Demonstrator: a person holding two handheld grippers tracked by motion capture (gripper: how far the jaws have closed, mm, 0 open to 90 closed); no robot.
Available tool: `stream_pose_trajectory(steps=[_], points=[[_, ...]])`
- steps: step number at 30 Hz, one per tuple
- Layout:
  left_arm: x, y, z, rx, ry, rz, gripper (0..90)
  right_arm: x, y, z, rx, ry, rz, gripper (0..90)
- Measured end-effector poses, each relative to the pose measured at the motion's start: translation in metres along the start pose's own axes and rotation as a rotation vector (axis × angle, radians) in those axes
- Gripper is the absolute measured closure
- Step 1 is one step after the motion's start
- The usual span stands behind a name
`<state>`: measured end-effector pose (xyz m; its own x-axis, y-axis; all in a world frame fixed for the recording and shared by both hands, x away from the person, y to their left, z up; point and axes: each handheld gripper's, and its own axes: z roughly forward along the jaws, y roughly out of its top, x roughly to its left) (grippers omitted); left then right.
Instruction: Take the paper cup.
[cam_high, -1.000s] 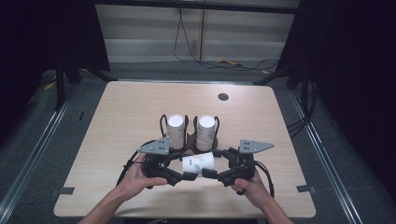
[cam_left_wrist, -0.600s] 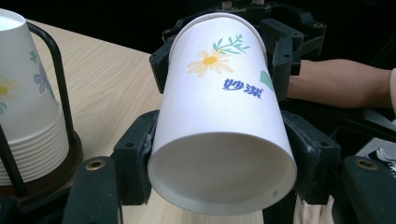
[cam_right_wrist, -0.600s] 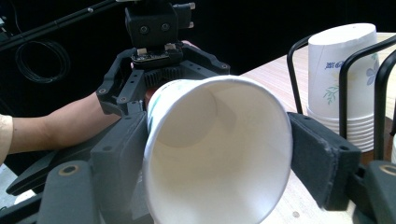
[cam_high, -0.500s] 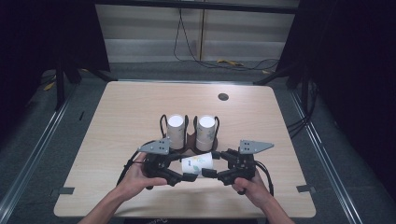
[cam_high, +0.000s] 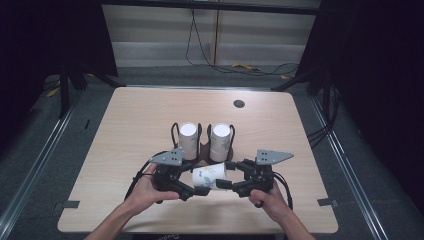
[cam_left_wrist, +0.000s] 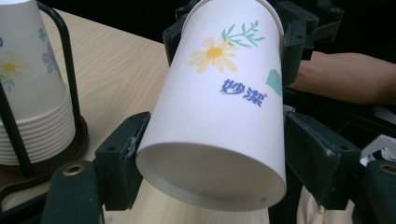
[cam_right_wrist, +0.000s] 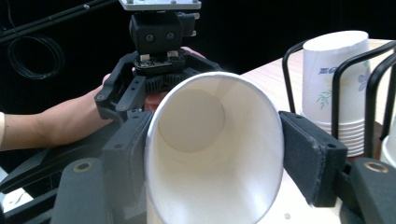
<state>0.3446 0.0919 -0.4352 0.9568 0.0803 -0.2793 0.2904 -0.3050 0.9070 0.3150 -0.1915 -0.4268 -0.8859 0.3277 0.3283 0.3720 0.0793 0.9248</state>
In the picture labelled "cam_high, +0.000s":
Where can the black metal stand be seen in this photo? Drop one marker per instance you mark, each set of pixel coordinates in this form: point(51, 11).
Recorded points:
point(64, 96)
point(326, 96)

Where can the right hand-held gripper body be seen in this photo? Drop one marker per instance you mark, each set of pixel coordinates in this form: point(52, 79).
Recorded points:
point(263, 176)

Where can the person's left hand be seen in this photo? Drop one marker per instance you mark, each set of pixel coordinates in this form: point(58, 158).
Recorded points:
point(146, 195)

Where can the person's right hand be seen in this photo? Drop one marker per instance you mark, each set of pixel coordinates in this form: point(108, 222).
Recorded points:
point(271, 203)

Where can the black curtain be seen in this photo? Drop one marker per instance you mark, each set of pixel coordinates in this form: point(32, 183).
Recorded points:
point(40, 40)
point(383, 83)

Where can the printed white paper cup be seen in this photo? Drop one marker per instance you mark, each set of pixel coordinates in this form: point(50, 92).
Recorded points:
point(209, 176)

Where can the yellow tape scrap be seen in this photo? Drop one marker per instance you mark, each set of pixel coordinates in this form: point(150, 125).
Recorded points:
point(246, 67)
point(52, 92)

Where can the dark brown double cup holder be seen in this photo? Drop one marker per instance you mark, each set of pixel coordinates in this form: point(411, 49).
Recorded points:
point(203, 151)

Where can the dark round table grommet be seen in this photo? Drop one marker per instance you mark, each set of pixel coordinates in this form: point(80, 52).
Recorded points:
point(239, 103)

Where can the grey tape strip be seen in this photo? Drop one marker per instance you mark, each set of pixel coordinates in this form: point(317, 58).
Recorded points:
point(68, 204)
point(327, 202)

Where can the stack of white paper cups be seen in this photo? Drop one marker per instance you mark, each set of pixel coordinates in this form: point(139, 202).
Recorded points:
point(220, 143)
point(188, 140)

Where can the metal floor rail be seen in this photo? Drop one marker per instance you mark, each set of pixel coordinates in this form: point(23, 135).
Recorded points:
point(346, 166)
point(36, 160)

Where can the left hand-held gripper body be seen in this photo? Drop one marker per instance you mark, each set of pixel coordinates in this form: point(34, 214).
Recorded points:
point(166, 176)

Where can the black horizontal bar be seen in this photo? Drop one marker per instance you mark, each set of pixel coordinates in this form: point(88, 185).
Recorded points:
point(213, 6)

